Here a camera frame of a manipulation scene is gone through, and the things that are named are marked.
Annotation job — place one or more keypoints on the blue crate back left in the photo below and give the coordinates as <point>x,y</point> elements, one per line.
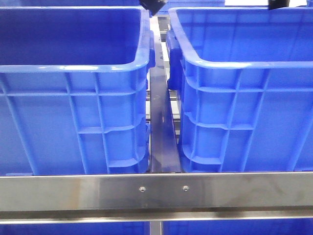
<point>79,3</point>

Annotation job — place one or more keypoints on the blue crate lower left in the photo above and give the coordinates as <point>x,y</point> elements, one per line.
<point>115,228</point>

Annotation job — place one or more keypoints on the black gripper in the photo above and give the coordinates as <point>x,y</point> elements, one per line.
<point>152,5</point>
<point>276,4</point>

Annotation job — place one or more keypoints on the blue crate back middle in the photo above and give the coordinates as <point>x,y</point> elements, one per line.
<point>190,3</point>

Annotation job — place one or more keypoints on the blue plastic crate right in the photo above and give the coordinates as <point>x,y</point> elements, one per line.
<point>244,77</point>

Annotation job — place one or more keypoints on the blue crate lower right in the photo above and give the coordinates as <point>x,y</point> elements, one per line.
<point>240,227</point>

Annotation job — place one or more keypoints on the stainless steel rack frame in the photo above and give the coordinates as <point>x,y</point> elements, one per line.
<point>165,193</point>

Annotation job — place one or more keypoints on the blue plastic crate left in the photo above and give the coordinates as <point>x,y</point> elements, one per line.
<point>73,90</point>

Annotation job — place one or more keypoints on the blue plastic crate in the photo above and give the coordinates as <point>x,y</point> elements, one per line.
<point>244,77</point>
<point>73,90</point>

